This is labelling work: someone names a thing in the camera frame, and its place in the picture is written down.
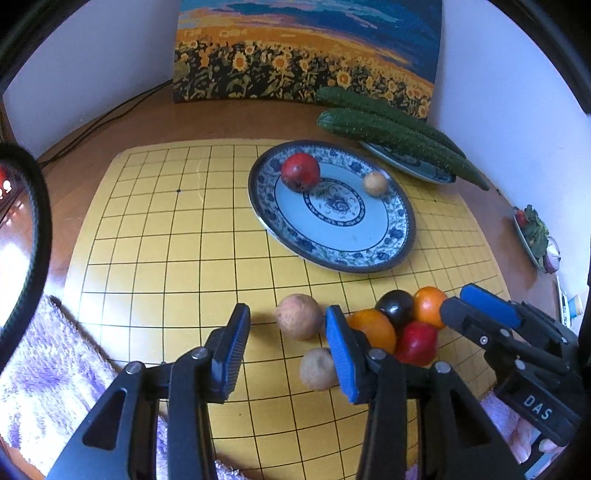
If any red apple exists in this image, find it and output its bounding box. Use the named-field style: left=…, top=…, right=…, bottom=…
left=281, top=152, right=321, bottom=193
left=394, top=322, right=439, bottom=367

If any black cable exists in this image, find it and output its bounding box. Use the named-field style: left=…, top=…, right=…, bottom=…
left=39, top=79, right=174, bottom=167

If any large tan round fruit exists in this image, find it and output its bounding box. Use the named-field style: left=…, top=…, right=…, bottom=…
left=276, top=294, right=325, bottom=342

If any purple fluffy cloth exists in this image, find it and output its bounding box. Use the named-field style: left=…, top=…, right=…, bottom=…
left=0, top=295, right=522, bottom=480

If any large blue patterned plate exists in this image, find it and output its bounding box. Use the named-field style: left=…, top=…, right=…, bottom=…
left=248, top=140, right=417, bottom=274

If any green cucumber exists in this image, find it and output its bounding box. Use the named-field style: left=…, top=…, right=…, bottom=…
left=315, top=86, right=467, bottom=160
left=317, top=108, right=490, bottom=191

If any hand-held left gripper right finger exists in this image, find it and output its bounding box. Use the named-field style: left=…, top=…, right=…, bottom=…
left=324, top=305, right=527, bottom=480

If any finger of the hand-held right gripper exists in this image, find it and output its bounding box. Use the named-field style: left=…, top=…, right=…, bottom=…
left=460, top=284, right=580, bottom=352
left=440, top=297, right=573, bottom=374

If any sunflower field painting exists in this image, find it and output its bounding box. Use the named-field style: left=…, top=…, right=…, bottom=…
left=173, top=0, right=444, bottom=121

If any orange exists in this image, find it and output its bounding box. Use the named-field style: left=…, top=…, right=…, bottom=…
left=346, top=308, right=398, bottom=356
left=412, top=286, right=448, bottom=329

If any white and blue package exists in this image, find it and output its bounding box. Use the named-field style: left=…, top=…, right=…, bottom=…
left=556, top=277, right=585, bottom=328

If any person's right hand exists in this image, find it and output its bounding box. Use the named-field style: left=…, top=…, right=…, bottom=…
left=510, top=413, right=561, bottom=464

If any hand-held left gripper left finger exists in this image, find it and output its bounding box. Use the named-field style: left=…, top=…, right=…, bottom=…
left=46, top=303, right=252, bottom=480

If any plate of salad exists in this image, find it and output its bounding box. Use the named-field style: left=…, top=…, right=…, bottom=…
left=512, top=205, right=561, bottom=274

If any dark plum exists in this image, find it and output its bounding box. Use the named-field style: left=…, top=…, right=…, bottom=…
left=375, top=290, right=415, bottom=330

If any yellow grid board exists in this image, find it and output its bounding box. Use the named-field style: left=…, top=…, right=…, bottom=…
left=62, top=138, right=513, bottom=480

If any small tan round fruit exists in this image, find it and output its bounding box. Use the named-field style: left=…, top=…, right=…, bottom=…
left=363, top=172, right=389, bottom=198

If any small blue patterned plate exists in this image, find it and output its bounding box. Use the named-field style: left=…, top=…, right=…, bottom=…
left=358, top=138, right=458, bottom=185

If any black round rimmed object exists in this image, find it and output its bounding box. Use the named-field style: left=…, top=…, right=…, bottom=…
left=0, top=143, right=52, bottom=352

